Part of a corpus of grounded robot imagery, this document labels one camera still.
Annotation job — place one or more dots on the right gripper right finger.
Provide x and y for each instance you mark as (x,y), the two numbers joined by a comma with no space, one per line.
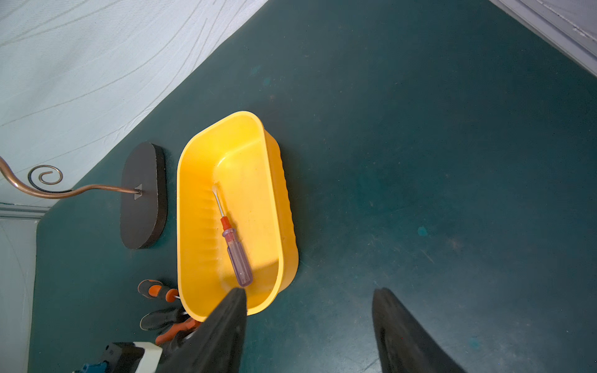
(403,344)

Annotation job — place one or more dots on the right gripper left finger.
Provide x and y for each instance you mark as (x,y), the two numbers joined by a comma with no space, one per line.
(217,345)

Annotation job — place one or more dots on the purple handle red screwdriver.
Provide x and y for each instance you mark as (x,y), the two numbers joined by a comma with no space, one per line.
(236,251)

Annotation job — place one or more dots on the yellow plastic storage box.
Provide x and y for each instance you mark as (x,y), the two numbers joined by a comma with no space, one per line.
(234,169)

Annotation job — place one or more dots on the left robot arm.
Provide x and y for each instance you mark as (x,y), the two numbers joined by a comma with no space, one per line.
(129,357)

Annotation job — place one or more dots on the orange black stubby screwdriver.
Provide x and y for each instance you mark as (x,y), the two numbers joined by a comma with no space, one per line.
(154,289)

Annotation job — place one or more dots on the copper scroll hook stand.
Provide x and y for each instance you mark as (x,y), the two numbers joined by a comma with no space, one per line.
(143,188)

